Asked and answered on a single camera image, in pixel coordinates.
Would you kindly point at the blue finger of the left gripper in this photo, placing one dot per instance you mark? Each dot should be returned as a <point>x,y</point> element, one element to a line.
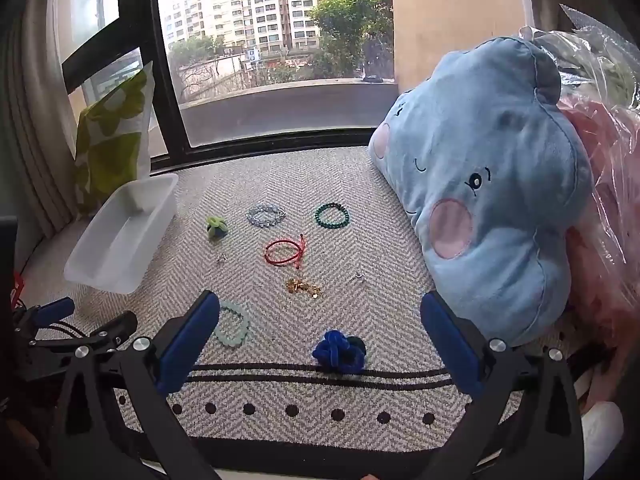
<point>119,329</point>
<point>56,311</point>

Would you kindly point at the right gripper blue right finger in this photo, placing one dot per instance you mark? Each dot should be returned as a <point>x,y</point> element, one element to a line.
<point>457,341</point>

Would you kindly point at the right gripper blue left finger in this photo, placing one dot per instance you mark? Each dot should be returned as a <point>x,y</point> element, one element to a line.
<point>181,340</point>

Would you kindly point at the gold chain jewelry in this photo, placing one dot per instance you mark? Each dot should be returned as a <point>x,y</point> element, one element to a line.
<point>294,285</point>

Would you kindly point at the red object at edge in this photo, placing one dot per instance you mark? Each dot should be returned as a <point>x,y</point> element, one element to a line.
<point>18,286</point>

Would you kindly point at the white plastic tray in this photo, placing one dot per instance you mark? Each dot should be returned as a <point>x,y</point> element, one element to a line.
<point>119,243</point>

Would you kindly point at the white bedding edge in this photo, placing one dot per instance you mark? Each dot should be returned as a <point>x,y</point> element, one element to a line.
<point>602,430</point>

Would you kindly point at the green white patterned pillow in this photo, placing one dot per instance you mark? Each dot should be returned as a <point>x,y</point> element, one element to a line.
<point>112,142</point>

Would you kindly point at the beige curtain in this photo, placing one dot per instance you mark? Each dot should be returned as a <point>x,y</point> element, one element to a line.
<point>36,118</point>

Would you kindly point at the blue cloud plush pillow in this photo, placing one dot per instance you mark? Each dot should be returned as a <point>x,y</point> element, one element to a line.
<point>491,175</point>

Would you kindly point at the clear plastic bag pink contents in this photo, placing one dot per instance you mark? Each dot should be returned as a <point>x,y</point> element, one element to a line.
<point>599,72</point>

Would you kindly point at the black window frame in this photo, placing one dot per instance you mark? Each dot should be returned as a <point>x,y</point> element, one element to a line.
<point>236,78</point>

